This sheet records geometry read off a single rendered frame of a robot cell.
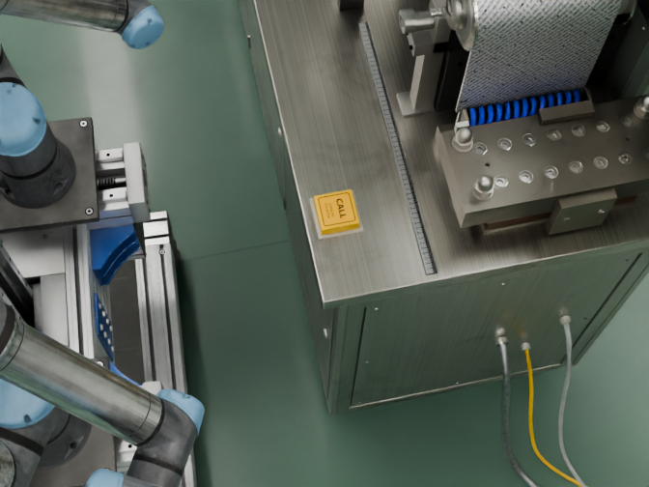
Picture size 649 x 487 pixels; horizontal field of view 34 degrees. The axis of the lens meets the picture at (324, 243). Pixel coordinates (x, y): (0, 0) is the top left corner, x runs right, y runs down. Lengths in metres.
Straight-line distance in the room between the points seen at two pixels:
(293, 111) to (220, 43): 1.20
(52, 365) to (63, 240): 0.75
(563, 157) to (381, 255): 0.36
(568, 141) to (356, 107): 0.41
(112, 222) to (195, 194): 0.81
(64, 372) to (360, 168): 0.77
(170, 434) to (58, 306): 0.62
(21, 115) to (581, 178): 0.96
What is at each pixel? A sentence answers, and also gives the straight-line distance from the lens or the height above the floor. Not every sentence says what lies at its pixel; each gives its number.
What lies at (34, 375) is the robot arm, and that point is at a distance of 1.41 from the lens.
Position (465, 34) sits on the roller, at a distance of 1.73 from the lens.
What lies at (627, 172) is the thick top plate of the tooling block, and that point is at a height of 1.03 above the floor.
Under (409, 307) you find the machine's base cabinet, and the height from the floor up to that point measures 0.78.
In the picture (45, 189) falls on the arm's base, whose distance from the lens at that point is 2.04.
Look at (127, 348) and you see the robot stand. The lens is 2.59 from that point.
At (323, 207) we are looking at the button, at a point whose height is 0.92.
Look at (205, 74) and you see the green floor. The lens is 3.15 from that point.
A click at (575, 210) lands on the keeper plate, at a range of 1.87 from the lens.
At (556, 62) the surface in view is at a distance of 1.86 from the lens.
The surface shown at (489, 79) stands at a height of 1.11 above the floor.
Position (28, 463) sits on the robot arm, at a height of 1.00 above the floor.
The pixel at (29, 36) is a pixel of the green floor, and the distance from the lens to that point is 3.31.
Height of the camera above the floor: 2.64
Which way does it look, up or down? 66 degrees down
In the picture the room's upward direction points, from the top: 2 degrees clockwise
